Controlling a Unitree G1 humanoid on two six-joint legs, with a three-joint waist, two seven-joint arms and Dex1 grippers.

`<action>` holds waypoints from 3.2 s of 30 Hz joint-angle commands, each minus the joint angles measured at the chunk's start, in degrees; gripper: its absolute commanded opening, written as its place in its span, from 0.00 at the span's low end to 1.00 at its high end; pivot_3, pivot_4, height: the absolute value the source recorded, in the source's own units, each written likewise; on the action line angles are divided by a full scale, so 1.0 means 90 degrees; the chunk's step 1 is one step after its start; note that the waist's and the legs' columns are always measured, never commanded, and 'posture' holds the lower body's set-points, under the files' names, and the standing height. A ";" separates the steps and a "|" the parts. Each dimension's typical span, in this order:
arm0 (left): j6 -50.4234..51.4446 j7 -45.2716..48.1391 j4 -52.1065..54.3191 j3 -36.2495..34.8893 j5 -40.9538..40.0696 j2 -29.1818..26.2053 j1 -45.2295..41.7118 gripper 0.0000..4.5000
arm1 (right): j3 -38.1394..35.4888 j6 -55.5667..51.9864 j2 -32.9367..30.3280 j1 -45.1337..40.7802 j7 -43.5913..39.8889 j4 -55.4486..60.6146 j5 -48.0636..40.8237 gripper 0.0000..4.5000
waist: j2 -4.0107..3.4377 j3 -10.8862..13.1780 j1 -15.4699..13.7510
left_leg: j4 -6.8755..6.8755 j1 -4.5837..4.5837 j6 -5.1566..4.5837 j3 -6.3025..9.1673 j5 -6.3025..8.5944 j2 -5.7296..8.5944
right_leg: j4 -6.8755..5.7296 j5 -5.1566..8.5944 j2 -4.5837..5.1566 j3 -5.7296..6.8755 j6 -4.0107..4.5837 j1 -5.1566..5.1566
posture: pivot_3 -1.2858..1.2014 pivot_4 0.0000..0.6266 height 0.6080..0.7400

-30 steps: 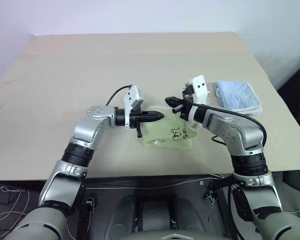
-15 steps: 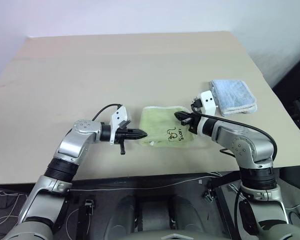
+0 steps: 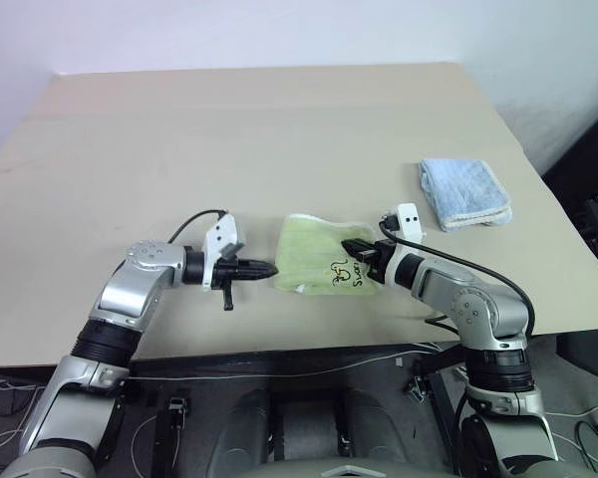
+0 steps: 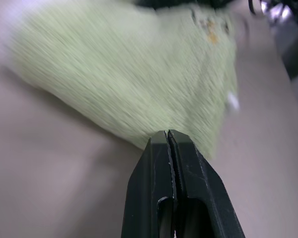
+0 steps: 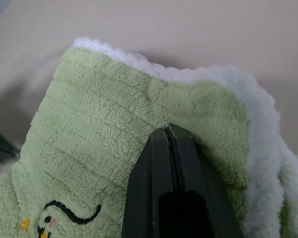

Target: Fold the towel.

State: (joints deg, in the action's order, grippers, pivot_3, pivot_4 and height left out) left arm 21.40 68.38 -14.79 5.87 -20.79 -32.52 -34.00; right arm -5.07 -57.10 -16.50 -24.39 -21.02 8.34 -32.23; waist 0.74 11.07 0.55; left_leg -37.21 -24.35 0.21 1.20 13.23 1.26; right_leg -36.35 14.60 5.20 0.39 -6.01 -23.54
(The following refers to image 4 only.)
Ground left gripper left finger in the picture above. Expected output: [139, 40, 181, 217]
[123, 130, 177, 238]

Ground light green towel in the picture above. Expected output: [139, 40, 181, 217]
[4, 0, 240, 159]

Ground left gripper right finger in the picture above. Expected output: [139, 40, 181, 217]
[168, 129, 246, 238]

